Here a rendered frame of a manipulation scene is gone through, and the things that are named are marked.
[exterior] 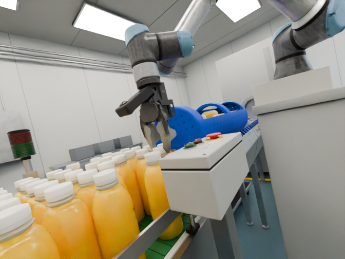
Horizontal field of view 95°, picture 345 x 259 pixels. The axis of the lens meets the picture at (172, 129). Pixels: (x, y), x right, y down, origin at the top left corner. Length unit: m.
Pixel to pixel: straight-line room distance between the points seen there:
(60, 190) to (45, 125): 3.60
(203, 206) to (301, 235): 0.78
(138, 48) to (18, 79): 3.68
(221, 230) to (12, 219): 0.34
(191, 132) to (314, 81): 0.51
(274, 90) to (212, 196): 0.67
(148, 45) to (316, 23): 0.61
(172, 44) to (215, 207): 0.42
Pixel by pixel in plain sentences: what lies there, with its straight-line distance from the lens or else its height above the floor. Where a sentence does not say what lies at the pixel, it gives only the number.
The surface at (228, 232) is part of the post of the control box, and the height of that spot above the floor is 0.92.
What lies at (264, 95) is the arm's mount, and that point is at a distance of 0.85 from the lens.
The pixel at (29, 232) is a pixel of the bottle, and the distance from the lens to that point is 0.28.
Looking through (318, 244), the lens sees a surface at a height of 0.52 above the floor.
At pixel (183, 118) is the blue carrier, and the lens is 0.69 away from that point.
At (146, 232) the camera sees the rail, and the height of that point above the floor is 0.98.
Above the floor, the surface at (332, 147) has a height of 0.94.
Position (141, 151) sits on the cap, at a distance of 0.49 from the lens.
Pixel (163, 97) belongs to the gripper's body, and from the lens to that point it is 0.49.
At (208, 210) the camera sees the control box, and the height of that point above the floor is 1.01.
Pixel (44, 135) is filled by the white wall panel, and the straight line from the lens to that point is 3.87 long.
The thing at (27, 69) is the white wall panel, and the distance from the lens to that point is 4.18.
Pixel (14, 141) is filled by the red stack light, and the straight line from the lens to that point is 0.79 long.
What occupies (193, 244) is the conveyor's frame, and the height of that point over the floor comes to 0.89.
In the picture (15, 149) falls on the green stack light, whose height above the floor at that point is 1.19.
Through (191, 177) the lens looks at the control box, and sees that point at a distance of 0.26.
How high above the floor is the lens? 1.16
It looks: 2 degrees down
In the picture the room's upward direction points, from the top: 13 degrees counter-clockwise
